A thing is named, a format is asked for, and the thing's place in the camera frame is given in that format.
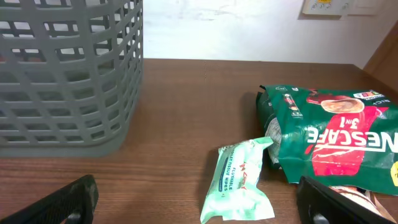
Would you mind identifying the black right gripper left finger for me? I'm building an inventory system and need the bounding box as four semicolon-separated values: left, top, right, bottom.
1;175;99;224

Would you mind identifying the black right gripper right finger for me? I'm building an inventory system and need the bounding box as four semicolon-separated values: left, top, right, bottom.
297;176;394;224

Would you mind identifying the beige paper snack pouch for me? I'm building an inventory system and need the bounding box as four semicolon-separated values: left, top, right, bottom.
330;186;397;223

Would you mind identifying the green Nescafe coffee bag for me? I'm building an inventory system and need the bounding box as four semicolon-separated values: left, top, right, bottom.
256;85;397;195

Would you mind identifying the mint green wipes pack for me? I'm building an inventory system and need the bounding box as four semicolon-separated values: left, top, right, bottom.
200;137;275;223

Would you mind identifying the grey plastic lattice basket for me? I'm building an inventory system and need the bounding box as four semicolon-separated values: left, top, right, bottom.
1;0;144;157

